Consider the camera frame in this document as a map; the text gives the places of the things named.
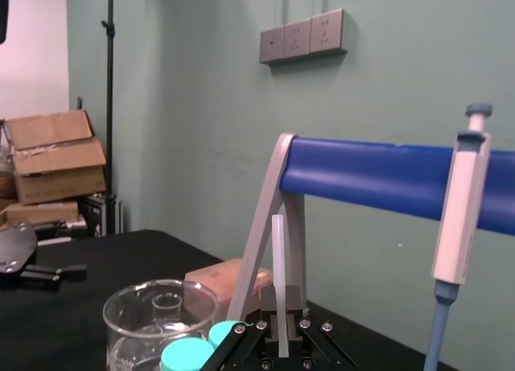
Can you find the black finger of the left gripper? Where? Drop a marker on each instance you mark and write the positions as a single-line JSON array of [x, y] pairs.
[[38, 284], [66, 272]]

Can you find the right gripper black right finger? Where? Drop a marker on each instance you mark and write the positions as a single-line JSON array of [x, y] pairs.
[[318, 340]]

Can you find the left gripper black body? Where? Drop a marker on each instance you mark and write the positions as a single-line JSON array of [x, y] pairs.
[[14, 250]]

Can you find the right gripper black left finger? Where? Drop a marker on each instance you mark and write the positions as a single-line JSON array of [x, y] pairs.
[[235, 347]]

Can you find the translucent white stirring rod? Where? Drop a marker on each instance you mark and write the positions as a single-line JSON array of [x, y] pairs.
[[280, 258]]

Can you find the bottle with teal cap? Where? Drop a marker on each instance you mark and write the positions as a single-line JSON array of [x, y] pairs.
[[220, 334], [186, 355]]

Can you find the black table cloth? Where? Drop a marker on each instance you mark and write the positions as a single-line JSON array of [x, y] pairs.
[[80, 306]]

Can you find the flat cardboard box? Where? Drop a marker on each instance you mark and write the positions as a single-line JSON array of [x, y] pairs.
[[42, 213]]

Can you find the black equipment case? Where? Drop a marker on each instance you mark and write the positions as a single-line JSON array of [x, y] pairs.
[[100, 216]]

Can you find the pale pink wooden block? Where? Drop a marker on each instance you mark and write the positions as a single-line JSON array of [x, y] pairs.
[[219, 280]]

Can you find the small clear glass cylinder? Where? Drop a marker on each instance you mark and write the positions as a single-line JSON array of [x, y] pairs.
[[166, 306]]

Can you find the clear glass beaker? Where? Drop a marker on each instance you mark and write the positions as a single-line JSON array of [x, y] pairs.
[[133, 326]]

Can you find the large open cardboard box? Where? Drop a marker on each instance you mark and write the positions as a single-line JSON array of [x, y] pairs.
[[56, 162]]

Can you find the grey and blue pipette stand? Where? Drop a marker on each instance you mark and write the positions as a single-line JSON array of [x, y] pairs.
[[362, 174]]

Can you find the white and blue pipette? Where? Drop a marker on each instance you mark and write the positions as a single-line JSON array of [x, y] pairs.
[[458, 226]]

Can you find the black lamp head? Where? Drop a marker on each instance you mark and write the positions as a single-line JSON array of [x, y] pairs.
[[3, 13]]

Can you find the grey wall socket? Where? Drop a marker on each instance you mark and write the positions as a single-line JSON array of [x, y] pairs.
[[296, 39], [326, 31]]

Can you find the green wall conduit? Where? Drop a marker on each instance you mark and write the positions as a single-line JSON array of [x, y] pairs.
[[304, 2]]

